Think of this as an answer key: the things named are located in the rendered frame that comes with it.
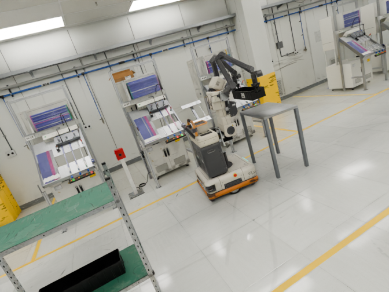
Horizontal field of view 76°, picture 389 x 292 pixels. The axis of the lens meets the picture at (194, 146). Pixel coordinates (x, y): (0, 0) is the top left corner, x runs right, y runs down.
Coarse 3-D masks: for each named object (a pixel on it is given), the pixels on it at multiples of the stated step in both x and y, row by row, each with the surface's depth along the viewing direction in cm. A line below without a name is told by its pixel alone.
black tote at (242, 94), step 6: (240, 90) 340; (246, 90) 333; (252, 90) 284; (258, 90) 286; (264, 90) 287; (234, 96) 334; (240, 96) 316; (246, 96) 299; (252, 96) 286; (258, 96) 287
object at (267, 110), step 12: (252, 108) 349; (264, 108) 328; (276, 108) 309; (288, 108) 292; (264, 120) 288; (300, 132) 303; (276, 144) 374; (300, 144) 310; (252, 156) 370; (276, 168) 306
